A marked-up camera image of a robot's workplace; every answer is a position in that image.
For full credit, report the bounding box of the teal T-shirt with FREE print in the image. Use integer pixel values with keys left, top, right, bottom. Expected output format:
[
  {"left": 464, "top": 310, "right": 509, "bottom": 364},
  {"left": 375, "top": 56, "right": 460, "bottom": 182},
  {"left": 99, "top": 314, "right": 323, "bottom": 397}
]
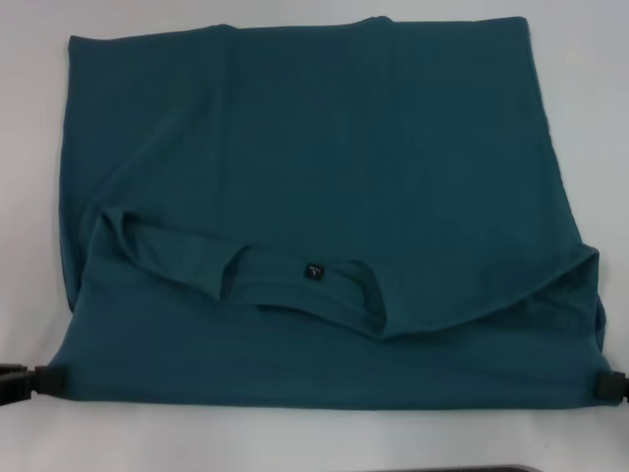
[{"left": 51, "top": 15, "right": 623, "bottom": 410}]

